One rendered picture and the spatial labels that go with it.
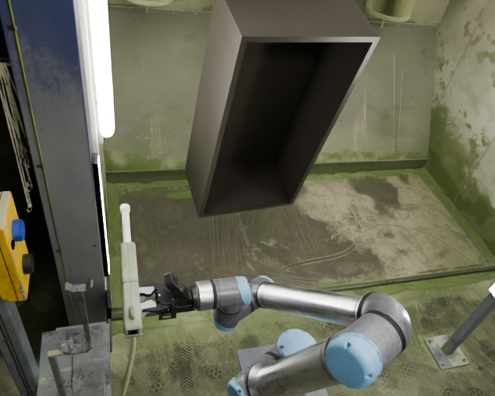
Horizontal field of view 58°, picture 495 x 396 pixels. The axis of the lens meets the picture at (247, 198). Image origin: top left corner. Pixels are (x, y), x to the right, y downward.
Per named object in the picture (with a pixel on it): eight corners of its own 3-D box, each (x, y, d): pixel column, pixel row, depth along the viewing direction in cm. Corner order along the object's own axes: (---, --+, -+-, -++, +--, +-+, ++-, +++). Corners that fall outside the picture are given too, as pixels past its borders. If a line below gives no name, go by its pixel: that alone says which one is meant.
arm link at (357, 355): (278, 395, 158) (422, 354, 98) (242, 427, 148) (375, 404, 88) (254, 357, 161) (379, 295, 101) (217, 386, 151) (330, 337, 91)
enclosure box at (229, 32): (185, 170, 270) (216, -19, 176) (273, 161, 291) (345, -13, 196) (198, 218, 252) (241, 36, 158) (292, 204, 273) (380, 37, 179)
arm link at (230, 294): (250, 311, 140) (254, 293, 134) (211, 317, 137) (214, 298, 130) (243, 287, 147) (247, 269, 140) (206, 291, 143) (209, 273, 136)
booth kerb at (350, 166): (106, 185, 320) (105, 172, 311) (106, 184, 321) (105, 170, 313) (422, 170, 395) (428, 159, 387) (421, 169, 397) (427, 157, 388)
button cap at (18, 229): (26, 229, 103) (16, 229, 102) (22, 214, 100) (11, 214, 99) (23, 245, 99) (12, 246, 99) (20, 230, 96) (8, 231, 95)
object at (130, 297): (144, 365, 131) (141, 323, 116) (126, 368, 130) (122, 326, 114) (133, 243, 165) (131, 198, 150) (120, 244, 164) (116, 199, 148)
